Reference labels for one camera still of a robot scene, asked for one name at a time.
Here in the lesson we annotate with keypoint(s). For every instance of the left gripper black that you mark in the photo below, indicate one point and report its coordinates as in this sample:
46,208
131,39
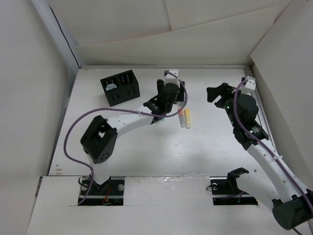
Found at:
178,97

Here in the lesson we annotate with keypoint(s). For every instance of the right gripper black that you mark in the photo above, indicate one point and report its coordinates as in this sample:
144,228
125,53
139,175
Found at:
224,90

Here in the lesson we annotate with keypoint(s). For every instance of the orange highlighter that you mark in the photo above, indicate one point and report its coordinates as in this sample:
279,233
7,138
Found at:
181,119

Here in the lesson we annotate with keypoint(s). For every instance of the blue-lidded clear jar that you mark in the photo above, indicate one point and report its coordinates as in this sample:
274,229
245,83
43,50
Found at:
111,87

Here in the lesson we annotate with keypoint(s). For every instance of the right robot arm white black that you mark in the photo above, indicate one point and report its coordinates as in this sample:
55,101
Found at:
290,200

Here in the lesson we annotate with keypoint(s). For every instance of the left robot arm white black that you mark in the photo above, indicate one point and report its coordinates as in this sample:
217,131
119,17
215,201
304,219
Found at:
99,139

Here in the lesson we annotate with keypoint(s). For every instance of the yellow highlighter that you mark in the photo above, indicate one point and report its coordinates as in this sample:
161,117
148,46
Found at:
187,118

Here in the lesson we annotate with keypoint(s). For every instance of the black two-compartment organizer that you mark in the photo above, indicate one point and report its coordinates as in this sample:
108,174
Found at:
127,87

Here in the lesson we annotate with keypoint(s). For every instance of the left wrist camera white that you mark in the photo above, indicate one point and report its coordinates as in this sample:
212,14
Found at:
171,76

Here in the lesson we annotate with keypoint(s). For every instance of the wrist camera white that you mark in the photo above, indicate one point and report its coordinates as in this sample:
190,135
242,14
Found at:
171,76
249,83

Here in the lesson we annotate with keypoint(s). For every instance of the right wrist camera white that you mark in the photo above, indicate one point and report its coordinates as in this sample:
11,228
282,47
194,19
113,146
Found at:
249,83

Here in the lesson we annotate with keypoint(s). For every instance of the aluminium rail right side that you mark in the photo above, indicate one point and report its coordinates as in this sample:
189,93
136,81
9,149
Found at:
261,117

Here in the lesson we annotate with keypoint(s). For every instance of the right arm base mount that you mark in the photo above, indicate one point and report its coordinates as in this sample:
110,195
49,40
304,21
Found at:
225,194

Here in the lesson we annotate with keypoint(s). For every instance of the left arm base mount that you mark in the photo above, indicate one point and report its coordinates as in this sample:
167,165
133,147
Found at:
111,193

